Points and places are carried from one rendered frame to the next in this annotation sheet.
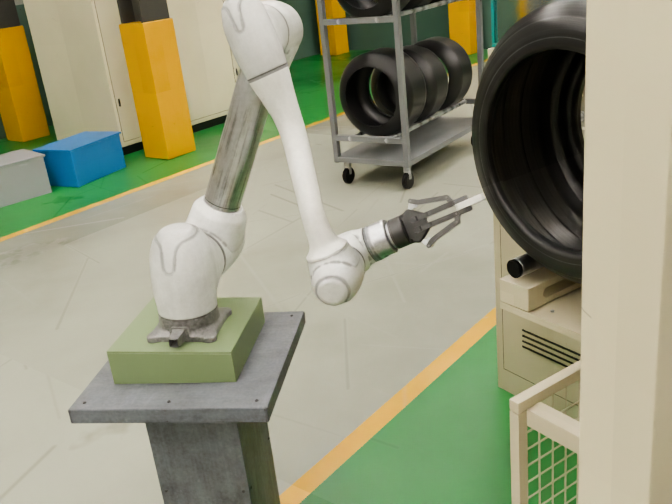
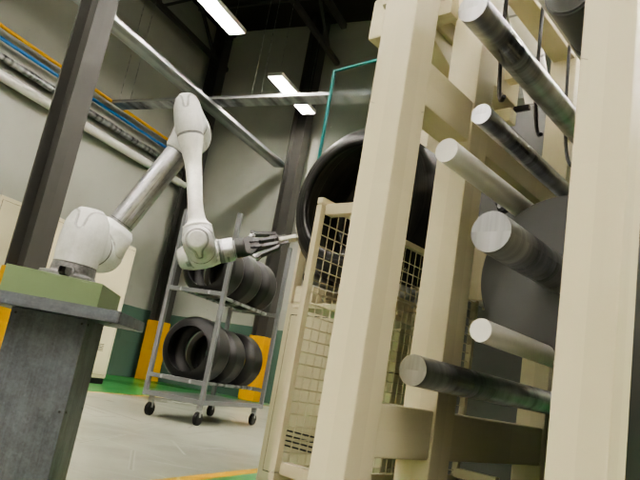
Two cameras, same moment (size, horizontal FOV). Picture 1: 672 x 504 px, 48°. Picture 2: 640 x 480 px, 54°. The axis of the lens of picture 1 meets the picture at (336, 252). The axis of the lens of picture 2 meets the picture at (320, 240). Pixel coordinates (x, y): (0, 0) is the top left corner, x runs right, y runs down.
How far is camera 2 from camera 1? 1.24 m
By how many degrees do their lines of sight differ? 37
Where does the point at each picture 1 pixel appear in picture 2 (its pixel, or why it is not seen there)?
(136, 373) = (21, 286)
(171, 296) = (72, 242)
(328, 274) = (198, 228)
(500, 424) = not seen: outside the picture
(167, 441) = (15, 351)
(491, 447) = not seen: outside the picture
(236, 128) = (152, 175)
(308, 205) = (195, 196)
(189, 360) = (68, 284)
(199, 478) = (26, 392)
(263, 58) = (192, 123)
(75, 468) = not seen: outside the picture
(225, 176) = (132, 202)
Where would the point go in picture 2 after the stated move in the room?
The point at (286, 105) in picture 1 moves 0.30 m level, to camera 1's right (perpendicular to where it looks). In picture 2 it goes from (196, 152) to (271, 172)
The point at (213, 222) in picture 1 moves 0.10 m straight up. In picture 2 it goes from (112, 227) to (118, 202)
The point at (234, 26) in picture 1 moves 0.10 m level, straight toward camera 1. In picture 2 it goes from (182, 103) to (187, 93)
